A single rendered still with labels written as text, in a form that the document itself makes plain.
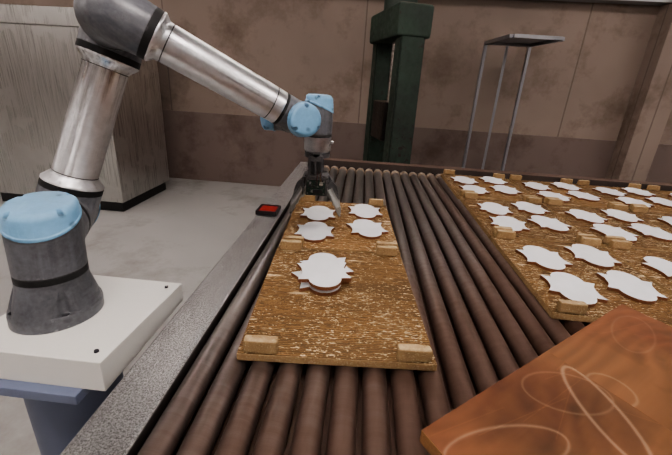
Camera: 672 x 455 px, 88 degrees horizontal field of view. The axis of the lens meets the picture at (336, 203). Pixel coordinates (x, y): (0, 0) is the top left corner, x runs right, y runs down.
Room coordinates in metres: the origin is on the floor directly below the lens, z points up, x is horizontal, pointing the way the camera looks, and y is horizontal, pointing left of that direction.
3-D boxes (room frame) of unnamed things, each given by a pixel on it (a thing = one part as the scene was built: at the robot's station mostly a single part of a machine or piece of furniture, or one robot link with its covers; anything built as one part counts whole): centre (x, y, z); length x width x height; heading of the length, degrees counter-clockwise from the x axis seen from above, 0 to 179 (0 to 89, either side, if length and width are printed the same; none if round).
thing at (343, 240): (1.10, -0.02, 0.93); 0.41 x 0.35 x 0.02; 0
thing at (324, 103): (0.97, 0.06, 1.30); 0.09 x 0.08 x 0.11; 116
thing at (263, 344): (0.49, 0.12, 0.95); 0.06 x 0.02 x 0.03; 90
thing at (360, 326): (0.69, -0.02, 0.93); 0.41 x 0.35 x 0.02; 0
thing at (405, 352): (0.49, -0.15, 0.95); 0.06 x 0.02 x 0.03; 90
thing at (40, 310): (0.58, 0.54, 0.97); 0.15 x 0.15 x 0.10
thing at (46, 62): (3.82, 2.78, 0.92); 1.45 x 1.10 x 1.83; 86
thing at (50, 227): (0.59, 0.54, 1.09); 0.13 x 0.12 x 0.14; 26
